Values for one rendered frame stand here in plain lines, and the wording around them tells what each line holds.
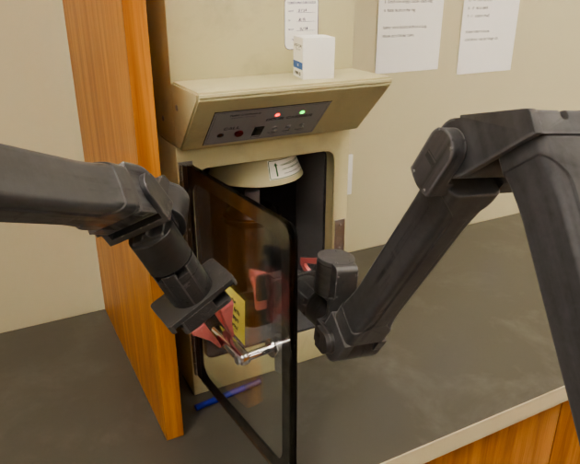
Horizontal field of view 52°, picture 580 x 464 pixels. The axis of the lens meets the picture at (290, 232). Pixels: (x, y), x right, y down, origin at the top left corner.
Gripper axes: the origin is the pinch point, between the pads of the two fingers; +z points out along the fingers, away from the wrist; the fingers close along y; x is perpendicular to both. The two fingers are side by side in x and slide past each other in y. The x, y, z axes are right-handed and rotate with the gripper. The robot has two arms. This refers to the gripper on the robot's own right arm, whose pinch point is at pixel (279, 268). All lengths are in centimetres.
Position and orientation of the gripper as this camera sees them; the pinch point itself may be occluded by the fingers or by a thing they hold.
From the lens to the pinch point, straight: 106.5
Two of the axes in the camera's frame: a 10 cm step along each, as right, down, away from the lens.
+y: -8.9, 1.8, -4.3
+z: -4.6, -3.6, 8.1
